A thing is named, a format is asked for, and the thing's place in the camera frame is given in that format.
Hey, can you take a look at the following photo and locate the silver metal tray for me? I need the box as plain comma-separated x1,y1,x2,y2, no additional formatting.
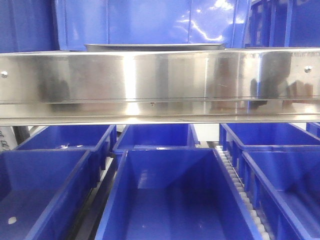
84,43,226,52

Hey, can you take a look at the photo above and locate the blue bin lower rear middle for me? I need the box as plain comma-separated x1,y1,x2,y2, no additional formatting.
112,123,200,164

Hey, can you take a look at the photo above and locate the blue bin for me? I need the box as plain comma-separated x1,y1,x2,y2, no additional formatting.
244,0,320,48
242,150,320,240
219,123,320,166
112,123,200,164
95,148,262,240
0,150,91,240
53,0,252,51
15,124,117,170
0,0,59,53

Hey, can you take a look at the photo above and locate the blue bin lower rear left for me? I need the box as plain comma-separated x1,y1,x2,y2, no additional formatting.
15,124,117,170

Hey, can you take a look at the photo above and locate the blue bin lower rear right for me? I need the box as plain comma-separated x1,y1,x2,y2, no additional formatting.
219,123,320,166

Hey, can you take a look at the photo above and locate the blue bin upper middle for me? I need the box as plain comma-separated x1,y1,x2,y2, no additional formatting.
53,0,252,51

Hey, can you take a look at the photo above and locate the blue bin upper right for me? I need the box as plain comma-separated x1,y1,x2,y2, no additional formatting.
244,0,320,48

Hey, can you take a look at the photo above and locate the white roller track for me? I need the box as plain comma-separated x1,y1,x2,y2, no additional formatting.
214,145,271,240

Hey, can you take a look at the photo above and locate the blue bin upper left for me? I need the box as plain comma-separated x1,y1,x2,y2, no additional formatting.
0,0,59,53

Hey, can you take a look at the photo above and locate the stainless steel shelf rail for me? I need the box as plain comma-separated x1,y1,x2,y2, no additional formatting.
0,47,320,126

